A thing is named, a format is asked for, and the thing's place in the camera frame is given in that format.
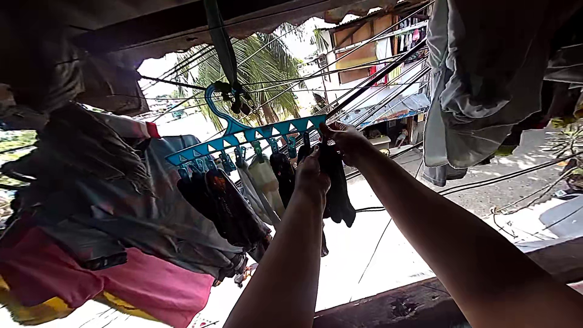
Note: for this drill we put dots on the dark wooden roof beam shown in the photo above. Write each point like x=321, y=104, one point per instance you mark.
x=150, y=27

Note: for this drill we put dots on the person's left thumb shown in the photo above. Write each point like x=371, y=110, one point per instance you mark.
x=313, y=157

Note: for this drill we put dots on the green clothespin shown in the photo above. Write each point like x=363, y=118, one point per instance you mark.
x=258, y=151

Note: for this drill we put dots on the pink garment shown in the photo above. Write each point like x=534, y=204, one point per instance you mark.
x=155, y=284

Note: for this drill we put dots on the brown hanging cloth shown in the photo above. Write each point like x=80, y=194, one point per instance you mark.
x=114, y=86

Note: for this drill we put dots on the person's left forearm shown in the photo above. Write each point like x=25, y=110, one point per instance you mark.
x=287, y=268

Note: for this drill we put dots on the grey narrow sock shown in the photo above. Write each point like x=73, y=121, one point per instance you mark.
x=250, y=184

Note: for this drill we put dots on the dark patterned sock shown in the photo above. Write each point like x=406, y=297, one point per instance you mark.
x=230, y=200

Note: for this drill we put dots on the person's right forearm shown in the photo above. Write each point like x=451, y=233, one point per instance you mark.
x=448, y=237

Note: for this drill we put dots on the light olive sock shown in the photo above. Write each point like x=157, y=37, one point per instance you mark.
x=268, y=182

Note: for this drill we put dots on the red and white cloth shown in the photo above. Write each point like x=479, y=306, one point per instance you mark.
x=148, y=130

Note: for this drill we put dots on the dark grey hanging garment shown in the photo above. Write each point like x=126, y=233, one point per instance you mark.
x=91, y=145

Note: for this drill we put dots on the light grey hanging garment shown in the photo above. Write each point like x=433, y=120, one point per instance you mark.
x=469, y=91

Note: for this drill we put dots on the grey cloth with dark hem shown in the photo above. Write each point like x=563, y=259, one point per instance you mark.
x=86, y=241

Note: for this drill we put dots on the black ribbed sock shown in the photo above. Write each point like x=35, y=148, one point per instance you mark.
x=283, y=175

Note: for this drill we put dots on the potted spiky plant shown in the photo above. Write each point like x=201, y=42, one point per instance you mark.
x=564, y=141

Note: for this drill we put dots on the dark wooden ledge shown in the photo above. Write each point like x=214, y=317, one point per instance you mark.
x=401, y=303

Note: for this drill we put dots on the long black sock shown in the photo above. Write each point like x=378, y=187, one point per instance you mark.
x=335, y=191

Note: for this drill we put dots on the grey hanging trousers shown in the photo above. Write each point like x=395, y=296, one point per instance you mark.
x=168, y=182

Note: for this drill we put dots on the palm tree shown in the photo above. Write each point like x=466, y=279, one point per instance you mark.
x=271, y=68

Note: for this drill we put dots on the blue clothespin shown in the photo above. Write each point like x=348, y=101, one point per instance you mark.
x=184, y=174
x=226, y=162
x=240, y=153
x=209, y=163
x=291, y=146

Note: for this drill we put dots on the person's right hand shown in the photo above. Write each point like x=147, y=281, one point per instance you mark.
x=353, y=145

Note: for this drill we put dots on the person's left hand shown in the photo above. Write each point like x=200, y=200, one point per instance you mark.
x=313, y=180

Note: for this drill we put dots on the blue plastic clip hanger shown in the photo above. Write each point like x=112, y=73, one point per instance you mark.
x=273, y=132

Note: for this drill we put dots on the house with hanging laundry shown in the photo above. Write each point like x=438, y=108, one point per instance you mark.
x=360, y=59

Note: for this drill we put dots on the person's right fingers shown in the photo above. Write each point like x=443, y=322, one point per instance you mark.
x=331, y=132

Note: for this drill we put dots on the yellow garment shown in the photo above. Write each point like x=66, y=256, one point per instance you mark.
x=38, y=309

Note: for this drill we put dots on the corrugated metal roof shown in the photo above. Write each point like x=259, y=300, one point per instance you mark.
x=387, y=109

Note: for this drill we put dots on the plain dark sock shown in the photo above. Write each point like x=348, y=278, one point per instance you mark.
x=196, y=193

